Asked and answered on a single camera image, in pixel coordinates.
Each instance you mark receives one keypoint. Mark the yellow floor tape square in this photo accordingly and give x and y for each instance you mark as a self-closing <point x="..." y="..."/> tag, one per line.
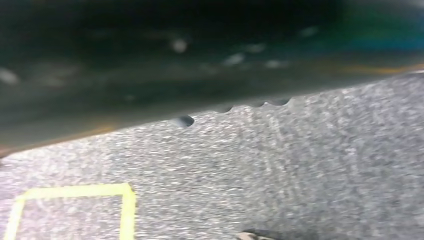
<point x="127" y="212"/>

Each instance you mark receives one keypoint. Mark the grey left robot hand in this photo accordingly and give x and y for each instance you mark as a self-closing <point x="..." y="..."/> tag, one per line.
<point x="165" y="49"/>

